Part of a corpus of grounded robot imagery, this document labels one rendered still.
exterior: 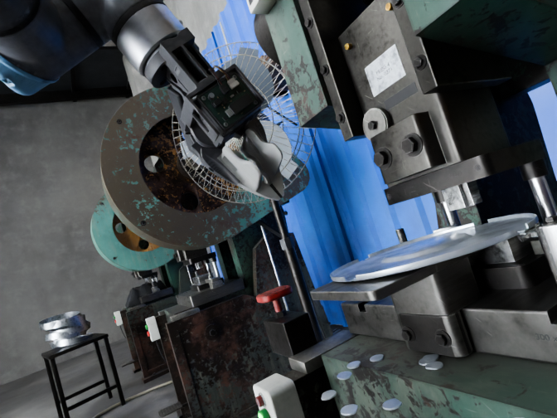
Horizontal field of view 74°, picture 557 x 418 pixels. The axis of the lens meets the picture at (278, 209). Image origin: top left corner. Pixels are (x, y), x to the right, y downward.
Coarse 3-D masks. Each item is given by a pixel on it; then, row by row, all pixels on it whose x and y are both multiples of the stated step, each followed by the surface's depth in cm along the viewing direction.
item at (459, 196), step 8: (464, 184) 58; (472, 184) 59; (448, 192) 60; (456, 192) 59; (464, 192) 59; (472, 192) 58; (448, 200) 60; (456, 200) 59; (464, 200) 58; (472, 200) 58; (480, 200) 59; (448, 208) 62; (456, 208) 60
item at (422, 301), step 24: (456, 264) 49; (336, 288) 48; (360, 288) 43; (384, 288) 40; (408, 288) 52; (432, 288) 48; (456, 288) 48; (408, 312) 53; (432, 312) 49; (456, 312) 48; (408, 336) 53; (432, 336) 50; (456, 336) 47
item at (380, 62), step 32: (384, 0) 55; (352, 32) 62; (384, 32) 57; (352, 64) 64; (384, 64) 58; (384, 96) 59; (416, 96) 54; (448, 96) 52; (480, 96) 56; (384, 128) 59; (416, 128) 52; (448, 128) 51; (480, 128) 54; (384, 160) 57; (416, 160) 53; (448, 160) 52
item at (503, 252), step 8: (536, 224) 55; (512, 240) 52; (528, 240) 54; (488, 248) 54; (496, 248) 53; (504, 248) 52; (512, 248) 52; (520, 248) 52; (528, 248) 53; (472, 256) 56; (480, 256) 55; (488, 256) 54; (496, 256) 53; (504, 256) 52; (512, 256) 51; (520, 256) 52; (472, 264) 57; (480, 264) 56
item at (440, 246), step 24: (504, 216) 57; (528, 216) 51; (432, 240) 57; (456, 240) 49; (480, 240) 46; (504, 240) 41; (360, 264) 62; (384, 264) 53; (408, 264) 42; (432, 264) 41
